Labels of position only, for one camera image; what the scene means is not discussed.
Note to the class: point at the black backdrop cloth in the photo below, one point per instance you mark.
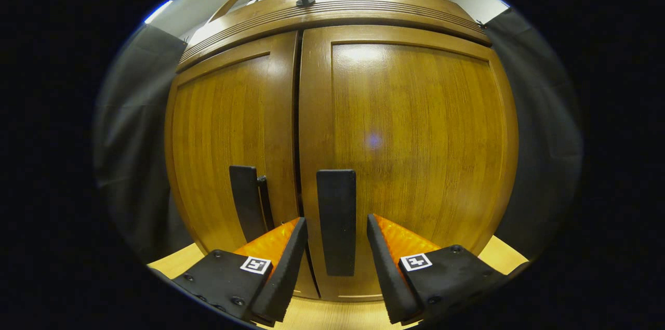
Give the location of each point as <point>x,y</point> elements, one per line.
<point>135,137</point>

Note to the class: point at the wooden shoe cabinet door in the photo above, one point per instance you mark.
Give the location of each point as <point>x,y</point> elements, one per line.
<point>415,137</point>
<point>223,127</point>

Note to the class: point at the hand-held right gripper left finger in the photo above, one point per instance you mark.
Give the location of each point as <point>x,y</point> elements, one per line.
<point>283,278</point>

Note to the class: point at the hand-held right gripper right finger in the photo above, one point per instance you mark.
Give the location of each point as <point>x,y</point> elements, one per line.
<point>387,273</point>

